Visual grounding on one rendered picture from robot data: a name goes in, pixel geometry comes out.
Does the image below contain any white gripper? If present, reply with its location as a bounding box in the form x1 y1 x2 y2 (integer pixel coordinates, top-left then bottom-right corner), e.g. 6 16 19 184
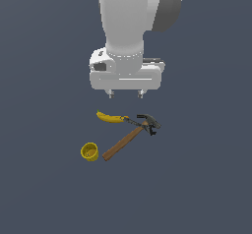
89 46 166 100

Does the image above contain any wooden handled claw hammer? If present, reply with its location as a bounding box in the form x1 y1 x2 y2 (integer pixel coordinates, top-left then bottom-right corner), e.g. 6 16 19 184
101 113 162 162

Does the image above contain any yellow banana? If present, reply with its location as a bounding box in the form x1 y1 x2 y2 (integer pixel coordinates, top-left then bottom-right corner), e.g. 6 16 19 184
95 109 130 124

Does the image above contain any yellow cup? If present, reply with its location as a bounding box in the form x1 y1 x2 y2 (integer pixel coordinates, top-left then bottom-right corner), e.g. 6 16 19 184
80 142 99 162

